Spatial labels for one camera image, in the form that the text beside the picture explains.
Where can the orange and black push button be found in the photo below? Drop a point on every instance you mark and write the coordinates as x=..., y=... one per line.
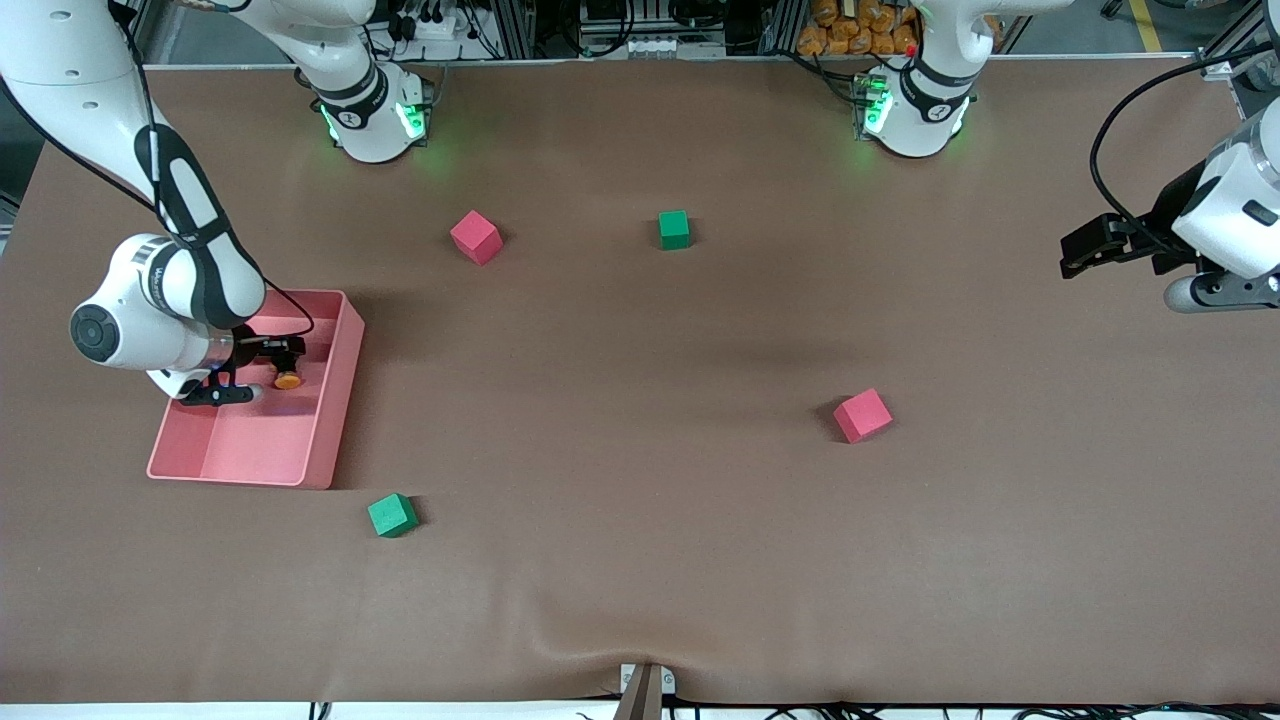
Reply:
x=288, y=379

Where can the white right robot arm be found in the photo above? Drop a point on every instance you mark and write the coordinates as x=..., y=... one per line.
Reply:
x=60, y=80

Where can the pink plastic bin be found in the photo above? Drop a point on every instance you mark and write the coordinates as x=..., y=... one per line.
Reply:
x=260, y=445

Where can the green foam cube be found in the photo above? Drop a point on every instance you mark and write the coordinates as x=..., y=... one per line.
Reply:
x=392, y=516
x=674, y=230

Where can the red foam cube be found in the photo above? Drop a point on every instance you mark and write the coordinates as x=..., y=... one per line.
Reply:
x=862, y=416
x=476, y=238

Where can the orange snack bags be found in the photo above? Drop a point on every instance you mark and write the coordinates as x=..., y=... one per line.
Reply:
x=850, y=30

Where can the white power strip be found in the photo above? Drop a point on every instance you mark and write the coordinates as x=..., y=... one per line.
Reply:
x=425, y=25

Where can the brown table cover sheet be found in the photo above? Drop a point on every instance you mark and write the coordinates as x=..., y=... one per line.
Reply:
x=640, y=560

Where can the grey terminal block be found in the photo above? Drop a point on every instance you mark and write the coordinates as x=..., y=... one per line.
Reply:
x=650, y=46

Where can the aluminium frame post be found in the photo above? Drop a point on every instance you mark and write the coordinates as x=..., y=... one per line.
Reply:
x=1245, y=40

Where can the metal table edge bracket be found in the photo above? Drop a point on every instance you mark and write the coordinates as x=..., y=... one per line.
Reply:
x=645, y=690

